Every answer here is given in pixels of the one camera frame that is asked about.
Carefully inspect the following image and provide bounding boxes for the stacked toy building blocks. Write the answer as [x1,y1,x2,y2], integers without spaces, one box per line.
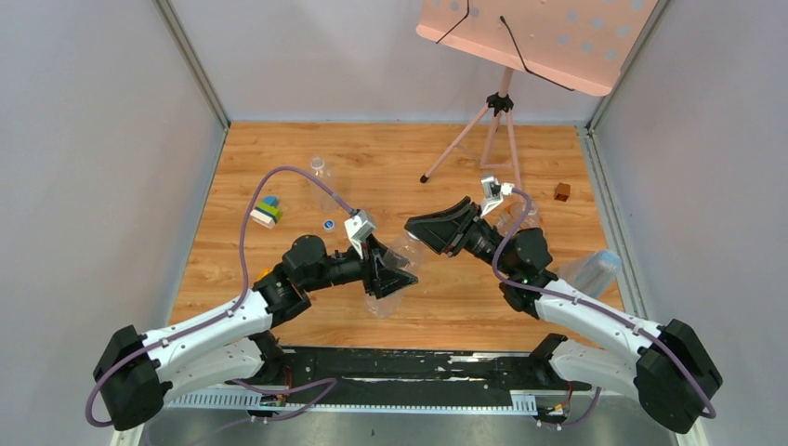
[249,195,282,229]

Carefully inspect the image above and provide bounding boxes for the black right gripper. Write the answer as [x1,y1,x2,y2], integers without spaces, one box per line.
[403,198,516,278]

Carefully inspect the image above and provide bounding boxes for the clear bottle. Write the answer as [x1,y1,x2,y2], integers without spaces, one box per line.
[309,155,339,214]
[365,231,426,319]

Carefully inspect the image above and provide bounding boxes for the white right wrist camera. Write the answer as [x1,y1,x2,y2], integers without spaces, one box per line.
[480,175,515,217]

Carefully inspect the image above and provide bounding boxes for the small brown cube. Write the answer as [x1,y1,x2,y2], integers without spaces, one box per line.
[554,182,571,203]

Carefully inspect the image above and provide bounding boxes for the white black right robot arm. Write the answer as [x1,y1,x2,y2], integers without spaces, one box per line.
[405,198,723,434]

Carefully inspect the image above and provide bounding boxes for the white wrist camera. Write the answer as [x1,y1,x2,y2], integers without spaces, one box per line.
[344,209,376,260]
[480,175,515,217]

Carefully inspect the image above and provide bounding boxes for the orange label plastic bottle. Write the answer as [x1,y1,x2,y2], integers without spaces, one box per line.
[494,202,543,239]

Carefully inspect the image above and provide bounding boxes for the yellow triangular toy block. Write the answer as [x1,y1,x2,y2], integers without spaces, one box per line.
[255,269,272,282]

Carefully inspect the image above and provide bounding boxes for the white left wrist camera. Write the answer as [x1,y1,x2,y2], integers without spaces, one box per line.
[344,209,376,260]

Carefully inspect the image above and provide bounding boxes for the pink music stand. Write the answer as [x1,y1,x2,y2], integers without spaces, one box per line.
[414,1,659,185]

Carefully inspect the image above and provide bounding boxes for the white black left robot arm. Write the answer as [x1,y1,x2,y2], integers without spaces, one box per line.
[85,235,418,431]

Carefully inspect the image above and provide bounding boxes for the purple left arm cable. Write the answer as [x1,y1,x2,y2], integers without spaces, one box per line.
[84,165,359,429]

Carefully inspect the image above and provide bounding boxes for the black metal base rail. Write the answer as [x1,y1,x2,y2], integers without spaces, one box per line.
[125,344,690,416]

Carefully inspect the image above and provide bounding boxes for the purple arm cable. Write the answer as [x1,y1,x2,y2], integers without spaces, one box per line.
[84,165,359,429]
[491,188,718,430]

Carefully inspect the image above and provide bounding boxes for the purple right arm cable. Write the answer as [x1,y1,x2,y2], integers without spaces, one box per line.
[491,188,718,430]

